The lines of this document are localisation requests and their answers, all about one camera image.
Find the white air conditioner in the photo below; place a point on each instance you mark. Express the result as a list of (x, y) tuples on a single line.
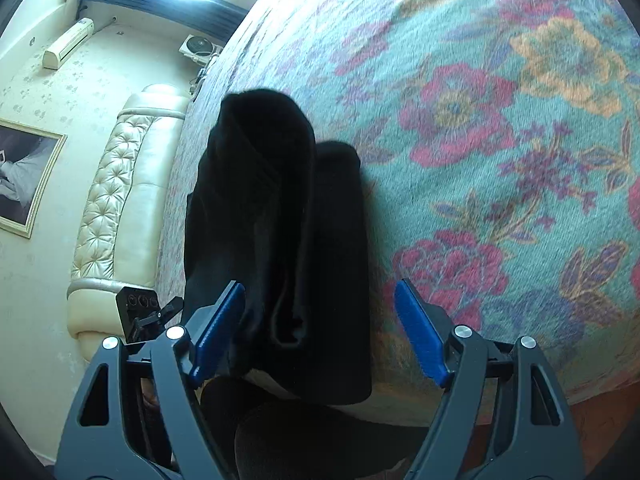
[(67, 44)]

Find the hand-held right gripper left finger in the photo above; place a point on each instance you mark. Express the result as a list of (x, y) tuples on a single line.
[(217, 332)]

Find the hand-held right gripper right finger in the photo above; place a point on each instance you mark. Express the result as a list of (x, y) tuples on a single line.
[(420, 332)]

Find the white square device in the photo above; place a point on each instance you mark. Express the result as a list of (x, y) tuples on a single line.
[(200, 49)]

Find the black pants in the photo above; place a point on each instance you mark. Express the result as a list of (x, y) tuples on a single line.
[(280, 210)]

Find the framed wall picture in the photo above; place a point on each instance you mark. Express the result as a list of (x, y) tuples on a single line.
[(25, 175)]

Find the cream tufted leather headboard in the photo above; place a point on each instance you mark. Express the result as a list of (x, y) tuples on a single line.
[(140, 210)]

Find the floral blanket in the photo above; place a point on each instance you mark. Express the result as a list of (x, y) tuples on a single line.
[(500, 185)]

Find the person's left leg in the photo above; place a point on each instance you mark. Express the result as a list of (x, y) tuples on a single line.
[(225, 410)]

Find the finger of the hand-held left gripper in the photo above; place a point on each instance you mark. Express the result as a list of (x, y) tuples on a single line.
[(167, 310)]

